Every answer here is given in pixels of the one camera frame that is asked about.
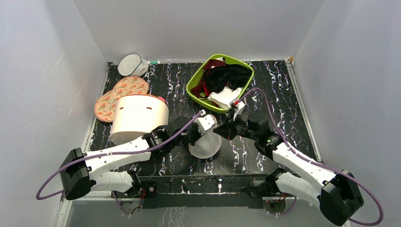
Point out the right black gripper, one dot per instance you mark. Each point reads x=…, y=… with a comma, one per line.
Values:
x=228, y=129

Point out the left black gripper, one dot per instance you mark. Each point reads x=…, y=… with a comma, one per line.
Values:
x=198, y=135

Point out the beige mesh cylindrical laundry bag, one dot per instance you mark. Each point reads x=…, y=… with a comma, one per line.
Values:
x=207, y=146

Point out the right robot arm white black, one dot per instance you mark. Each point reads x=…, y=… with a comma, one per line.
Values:
x=335, y=194

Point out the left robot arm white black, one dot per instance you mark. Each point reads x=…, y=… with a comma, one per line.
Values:
x=85, y=172

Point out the black lace bra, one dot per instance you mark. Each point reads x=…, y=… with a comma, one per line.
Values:
x=232, y=76

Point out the floral peach bra wash bag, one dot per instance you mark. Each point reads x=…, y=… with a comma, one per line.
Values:
x=105, y=106

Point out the white grey-trimmed mesh bag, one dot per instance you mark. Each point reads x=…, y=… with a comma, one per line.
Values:
x=133, y=65

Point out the white folded garment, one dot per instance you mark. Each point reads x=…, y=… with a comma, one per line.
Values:
x=224, y=98

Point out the green plastic basket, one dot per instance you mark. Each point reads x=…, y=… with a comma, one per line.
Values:
x=209, y=105

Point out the dark red garment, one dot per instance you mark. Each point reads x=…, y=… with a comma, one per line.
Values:
x=201, y=91

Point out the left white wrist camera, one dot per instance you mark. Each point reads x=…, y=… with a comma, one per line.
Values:
x=205, y=122

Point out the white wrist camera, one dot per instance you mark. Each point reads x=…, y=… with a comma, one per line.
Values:
x=205, y=122
x=237, y=106

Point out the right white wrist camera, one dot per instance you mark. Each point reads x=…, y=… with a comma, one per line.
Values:
x=237, y=106

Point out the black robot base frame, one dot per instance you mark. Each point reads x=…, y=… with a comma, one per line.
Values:
x=211, y=191

